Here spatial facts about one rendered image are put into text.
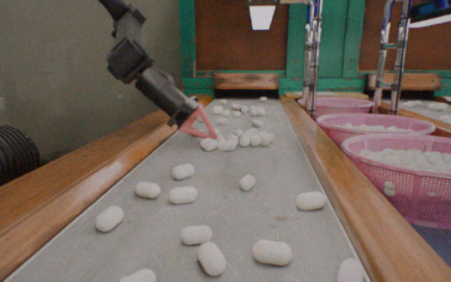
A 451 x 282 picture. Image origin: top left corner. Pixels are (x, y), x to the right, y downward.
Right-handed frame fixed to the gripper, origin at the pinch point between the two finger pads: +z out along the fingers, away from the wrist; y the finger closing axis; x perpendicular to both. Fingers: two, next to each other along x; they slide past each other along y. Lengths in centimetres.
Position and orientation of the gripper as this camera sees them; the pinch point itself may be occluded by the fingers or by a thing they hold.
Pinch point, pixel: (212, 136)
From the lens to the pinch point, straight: 74.6
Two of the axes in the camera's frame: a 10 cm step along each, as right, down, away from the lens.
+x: -6.5, 7.2, 2.4
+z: 7.5, 6.5, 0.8
